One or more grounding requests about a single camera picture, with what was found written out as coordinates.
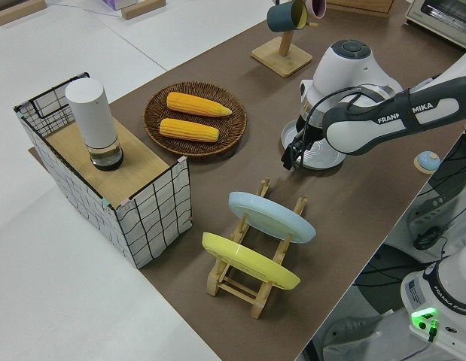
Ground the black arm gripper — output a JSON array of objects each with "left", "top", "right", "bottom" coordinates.
[{"left": 282, "top": 111, "right": 326, "bottom": 172}]

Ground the gray round plate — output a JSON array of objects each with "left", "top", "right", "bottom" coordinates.
[{"left": 280, "top": 120, "right": 346, "bottom": 170}]

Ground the light blue plate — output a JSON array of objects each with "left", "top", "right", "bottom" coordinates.
[{"left": 228, "top": 191, "right": 317, "bottom": 244}]

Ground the yellow plate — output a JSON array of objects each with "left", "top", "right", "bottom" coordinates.
[{"left": 201, "top": 232, "right": 302, "bottom": 291}]

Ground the wooden plate rack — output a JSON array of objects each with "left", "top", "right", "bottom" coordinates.
[{"left": 206, "top": 178, "right": 309, "bottom": 320}]

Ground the brown wicker basket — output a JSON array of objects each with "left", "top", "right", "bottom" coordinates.
[{"left": 143, "top": 81, "right": 248, "bottom": 157}]

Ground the wooden mug tree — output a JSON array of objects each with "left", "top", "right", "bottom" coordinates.
[{"left": 251, "top": 0, "right": 313, "bottom": 78}]

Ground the yellow corn cob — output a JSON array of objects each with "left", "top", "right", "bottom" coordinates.
[
  {"left": 166, "top": 92, "right": 233, "bottom": 118},
  {"left": 159, "top": 118, "right": 220, "bottom": 143}
]

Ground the blue service bell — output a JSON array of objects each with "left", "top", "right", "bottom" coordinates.
[{"left": 413, "top": 150, "right": 440, "bottom": 174}]

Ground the dark blue mug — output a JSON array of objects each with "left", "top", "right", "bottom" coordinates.
[{"left": 266, "top": 0, "right": 307, "bottom": 33}]

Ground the pink mug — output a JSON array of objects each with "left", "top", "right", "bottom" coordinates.
[{"left": 306, "top": 0, "right": 327, "bottom": 19}]

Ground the wooden drawer cabinet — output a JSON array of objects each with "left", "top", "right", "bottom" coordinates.
[{"left": 325, "top": 0, "right": 396, "bottom": 19}]

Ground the white toaster oven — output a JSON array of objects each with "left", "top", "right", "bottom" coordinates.
[{"left": 404, "top": 0, "right": 466, "bottom": 50}]

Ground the white cylinder grinder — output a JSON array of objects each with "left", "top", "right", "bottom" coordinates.
[{"left": 65, "top": 78, "right": 124, "bottom": 171}]

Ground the light wooden block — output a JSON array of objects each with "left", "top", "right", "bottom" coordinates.
[
  {"left": 121, "top": 0, "right": 166, "bottom": 19},
  {"left": 0, "top": 7, "right": 29, "bottom": 26}
]

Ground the purple box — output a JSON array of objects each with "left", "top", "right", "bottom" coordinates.
[{"left": 102, "top": 0, "right": 138, "bottom": 11}]

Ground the wire mesh wooden shelf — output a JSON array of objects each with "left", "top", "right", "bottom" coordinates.
[{"left": 13, "top": 71, "right": 192, "bottom": 270}]

